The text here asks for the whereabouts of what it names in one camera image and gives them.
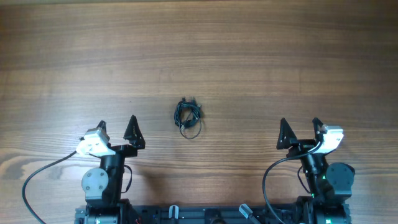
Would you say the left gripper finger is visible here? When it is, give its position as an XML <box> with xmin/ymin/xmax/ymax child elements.
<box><xmin>123</xmin><ymin>115</ymin><xmax>146</xmax><ymax>149</ymax></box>
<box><xmin>96</xmin><ymin>120</ymin><xmax>106</xmax><ymax>133</ymax></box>

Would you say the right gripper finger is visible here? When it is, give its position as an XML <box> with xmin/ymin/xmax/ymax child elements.
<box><xmin>312</xmin><ymin>117</ymin><xmax>325</xmax><ymax>140</ymax></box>
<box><xmin>276</xmin><ymin>118</ymin><xmax>298</xmax><ymax>150</ymax></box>

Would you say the black usb cable bundle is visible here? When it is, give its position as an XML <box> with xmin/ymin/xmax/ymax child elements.
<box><xmin>174</xmin><ymin>96</ymin><xmax>203</xmax><ymax>140</ymax></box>

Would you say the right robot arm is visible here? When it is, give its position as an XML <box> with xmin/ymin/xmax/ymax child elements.
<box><xmin>276</xmin><ymin>118</ymin><xmax>355</xmax><ymax>224</ymax></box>

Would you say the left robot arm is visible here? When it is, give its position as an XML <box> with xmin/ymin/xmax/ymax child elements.
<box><xmin>74</xmin><ymin>115</ymin><xmax>146</xmax><ymax>224</ymax></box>

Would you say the right camera black cable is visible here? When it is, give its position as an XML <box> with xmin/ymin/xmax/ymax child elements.
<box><xmin>262</xmin><ymin>140</ymin><xmax>324</xmax><ymax>224</ymax></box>

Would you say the camera black cable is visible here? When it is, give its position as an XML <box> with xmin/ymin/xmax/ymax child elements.
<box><xmin>262</xmin><ymin>140</ymin><xmax>324</xmax><ymax>224</ymax></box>
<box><xmin>21</xmin><ymin>150</ymin><xmax>78</xmax><ymax>224</ymax></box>

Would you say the left camera black cable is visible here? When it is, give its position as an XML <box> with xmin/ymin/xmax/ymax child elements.
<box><xmin>21</xmin><ymin>150</ymin><xmax>78</xmax><ymax>224</ymax></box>

